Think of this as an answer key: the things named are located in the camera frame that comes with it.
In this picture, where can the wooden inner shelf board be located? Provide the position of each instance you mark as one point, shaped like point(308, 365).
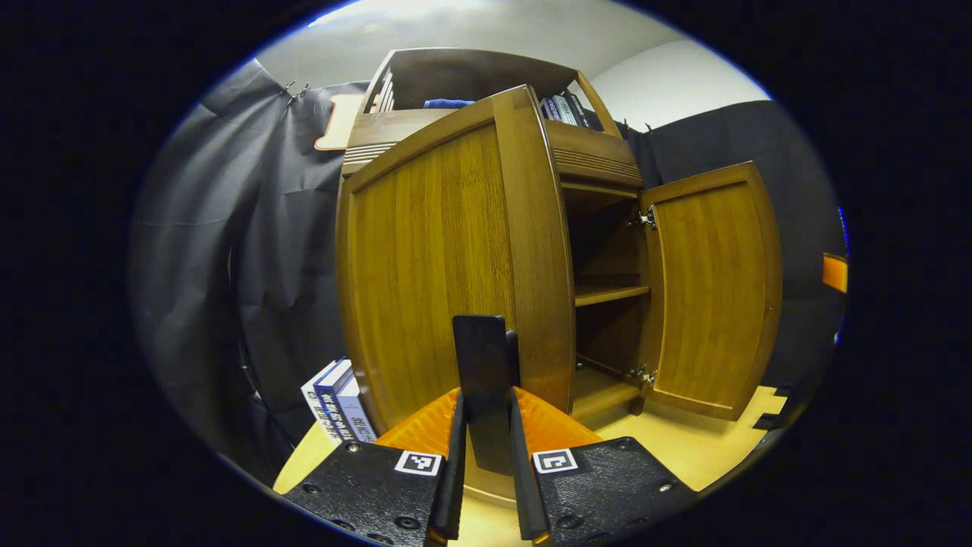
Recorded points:
point(607, 295)

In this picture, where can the grey shelf book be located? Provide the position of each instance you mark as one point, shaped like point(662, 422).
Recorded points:
point(566, 111)

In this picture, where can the black backdrop cloth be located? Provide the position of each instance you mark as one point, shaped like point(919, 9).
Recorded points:
point(213, 251)

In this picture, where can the blue folded cloth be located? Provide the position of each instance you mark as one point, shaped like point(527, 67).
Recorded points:
point(448, 103)

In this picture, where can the wooden double-door shoe cabinet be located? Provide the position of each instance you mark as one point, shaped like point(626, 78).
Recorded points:
point(471, 76)

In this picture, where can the dark blue shelf book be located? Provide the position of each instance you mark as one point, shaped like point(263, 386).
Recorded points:
point(548, 110)

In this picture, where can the row of leaning pale books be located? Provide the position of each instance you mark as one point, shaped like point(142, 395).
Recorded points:
point(386, 95)

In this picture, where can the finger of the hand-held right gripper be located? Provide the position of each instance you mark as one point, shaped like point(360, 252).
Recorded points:
point(835, 273)

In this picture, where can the white standing book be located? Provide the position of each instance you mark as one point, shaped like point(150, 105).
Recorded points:
point(317, 399)

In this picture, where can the dark blue standing book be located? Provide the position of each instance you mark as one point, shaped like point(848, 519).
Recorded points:
point(334, 403)

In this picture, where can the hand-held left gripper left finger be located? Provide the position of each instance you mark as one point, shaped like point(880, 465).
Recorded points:
point(452, 486)

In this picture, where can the black shelf book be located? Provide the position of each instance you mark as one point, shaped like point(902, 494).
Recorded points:
point(586, 114)

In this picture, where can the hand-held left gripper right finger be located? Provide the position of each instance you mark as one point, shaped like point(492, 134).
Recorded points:
point(525, 494)

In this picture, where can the wooden shoe cabinet door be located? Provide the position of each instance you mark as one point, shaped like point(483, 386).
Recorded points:
point(433, 251)
point(714, 289)

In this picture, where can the light blue standing book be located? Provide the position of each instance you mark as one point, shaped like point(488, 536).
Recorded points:
point(358, 414)

